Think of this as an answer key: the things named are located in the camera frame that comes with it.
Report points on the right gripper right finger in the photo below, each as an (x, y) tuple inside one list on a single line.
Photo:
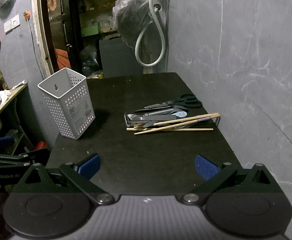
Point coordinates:
[(214, 175)]

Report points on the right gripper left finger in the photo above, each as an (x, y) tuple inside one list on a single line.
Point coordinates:
[(75, 178)]

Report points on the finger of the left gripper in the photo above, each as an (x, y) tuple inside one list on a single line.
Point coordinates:
[(8, 139)]

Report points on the wooden chopstick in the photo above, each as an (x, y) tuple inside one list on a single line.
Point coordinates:
[(162, 127), (170, 129), (159, 123)]

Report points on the steel vegetable peeler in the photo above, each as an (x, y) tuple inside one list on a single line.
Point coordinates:
[(132, 119)]

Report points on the white perforated utensil basket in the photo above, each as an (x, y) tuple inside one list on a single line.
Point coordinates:
[(67, 96)]

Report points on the black handled kitchen scissors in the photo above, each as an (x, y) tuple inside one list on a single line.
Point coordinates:
[(185, 100)]

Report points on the grey cabinet box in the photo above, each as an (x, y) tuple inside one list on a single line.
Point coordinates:
[(118, 59)]

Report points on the green box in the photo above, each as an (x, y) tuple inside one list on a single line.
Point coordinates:
[(89, 31)]

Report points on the plastic bag hanging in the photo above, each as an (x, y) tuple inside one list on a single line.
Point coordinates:
[(130, 17)]

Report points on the white wall switch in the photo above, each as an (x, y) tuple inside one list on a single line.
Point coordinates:
[(11, 24)]

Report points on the orange wall hook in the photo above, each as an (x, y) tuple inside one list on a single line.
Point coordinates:
[(27, 15)]

